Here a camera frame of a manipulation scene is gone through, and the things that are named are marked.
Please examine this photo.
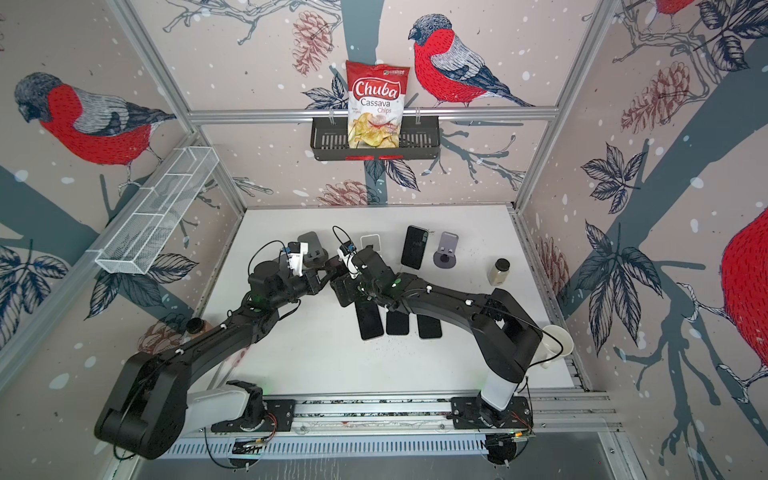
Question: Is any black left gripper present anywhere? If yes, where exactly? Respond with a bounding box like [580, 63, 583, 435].
[269, 266, 337, 311]

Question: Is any black phone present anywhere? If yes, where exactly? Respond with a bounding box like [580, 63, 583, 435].
[401, 225, 429, 270]
[329, 275, 361, 308]
[385, 311, 410, 336]
[417, 315, 443, 340]

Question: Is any wooden round phone stand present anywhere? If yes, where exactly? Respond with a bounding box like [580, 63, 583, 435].
[297, 231, 329, 269]

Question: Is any purple edged phone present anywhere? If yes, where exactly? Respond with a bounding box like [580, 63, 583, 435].
[355, 300, 385, 341]

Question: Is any grey round phone stand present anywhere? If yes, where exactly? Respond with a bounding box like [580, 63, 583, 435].
[433, 231, 459, 269]

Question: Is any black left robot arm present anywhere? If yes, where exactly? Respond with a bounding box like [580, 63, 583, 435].
[94, 257, 347, 459]

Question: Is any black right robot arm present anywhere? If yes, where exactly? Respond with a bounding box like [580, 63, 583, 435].
[324, 247, 543, 412]

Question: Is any yellow liquid jar black lid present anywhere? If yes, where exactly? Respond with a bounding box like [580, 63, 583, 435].
[488, 258, 511, 286]

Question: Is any red cassava chips bag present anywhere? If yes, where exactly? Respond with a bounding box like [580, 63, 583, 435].
[346, 61, 410, 149]

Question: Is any white paper cup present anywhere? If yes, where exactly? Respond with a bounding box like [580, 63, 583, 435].
[532, 325, 574, 368]

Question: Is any white wire phone stand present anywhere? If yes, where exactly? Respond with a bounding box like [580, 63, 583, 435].
[360, 234, 381, 252]

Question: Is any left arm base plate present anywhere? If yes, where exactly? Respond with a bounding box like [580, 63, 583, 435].
[210, 399, 296, 435]

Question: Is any black wall basket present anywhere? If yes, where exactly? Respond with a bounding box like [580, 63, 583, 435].
[310, 116, 441, 161]

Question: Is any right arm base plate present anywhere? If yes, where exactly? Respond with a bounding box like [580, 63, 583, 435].
[448, 395, 533, 431]

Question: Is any white wire mesh basket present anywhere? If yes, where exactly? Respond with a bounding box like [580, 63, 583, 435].
[95, 146, 219, 274]

